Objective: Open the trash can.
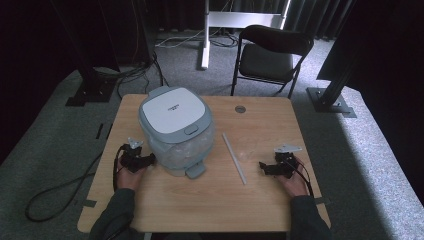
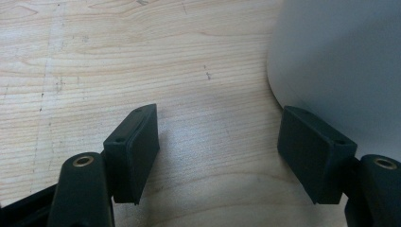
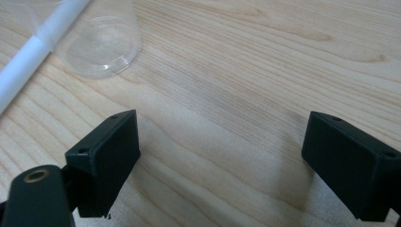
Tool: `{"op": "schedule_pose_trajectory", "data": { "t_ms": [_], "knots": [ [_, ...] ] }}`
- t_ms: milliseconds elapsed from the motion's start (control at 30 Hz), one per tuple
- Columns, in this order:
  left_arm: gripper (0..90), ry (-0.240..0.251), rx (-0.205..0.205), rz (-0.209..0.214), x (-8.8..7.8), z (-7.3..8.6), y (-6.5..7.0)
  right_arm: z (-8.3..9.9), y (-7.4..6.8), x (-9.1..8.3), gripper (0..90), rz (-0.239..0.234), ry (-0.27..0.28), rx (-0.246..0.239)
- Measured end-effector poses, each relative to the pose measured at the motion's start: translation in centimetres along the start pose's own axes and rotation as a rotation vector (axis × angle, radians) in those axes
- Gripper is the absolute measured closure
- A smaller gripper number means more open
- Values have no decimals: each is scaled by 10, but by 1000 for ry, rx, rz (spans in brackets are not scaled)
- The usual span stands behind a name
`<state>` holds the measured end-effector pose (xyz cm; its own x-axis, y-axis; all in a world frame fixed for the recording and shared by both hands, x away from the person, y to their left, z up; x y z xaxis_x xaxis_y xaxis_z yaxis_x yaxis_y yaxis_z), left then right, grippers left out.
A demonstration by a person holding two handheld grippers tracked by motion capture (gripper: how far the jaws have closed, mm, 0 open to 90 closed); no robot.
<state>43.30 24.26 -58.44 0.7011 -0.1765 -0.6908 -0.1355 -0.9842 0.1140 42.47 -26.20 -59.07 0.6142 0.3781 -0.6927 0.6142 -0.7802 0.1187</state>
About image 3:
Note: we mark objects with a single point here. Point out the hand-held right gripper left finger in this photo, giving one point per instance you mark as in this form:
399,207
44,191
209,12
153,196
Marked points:
104,164

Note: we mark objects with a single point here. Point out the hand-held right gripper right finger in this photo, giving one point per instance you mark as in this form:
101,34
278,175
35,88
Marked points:
353,170

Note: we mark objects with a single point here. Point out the clear plastic cup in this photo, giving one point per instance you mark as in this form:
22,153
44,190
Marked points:
101,47

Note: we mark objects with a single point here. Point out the white straw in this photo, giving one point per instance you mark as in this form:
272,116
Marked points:
22,67

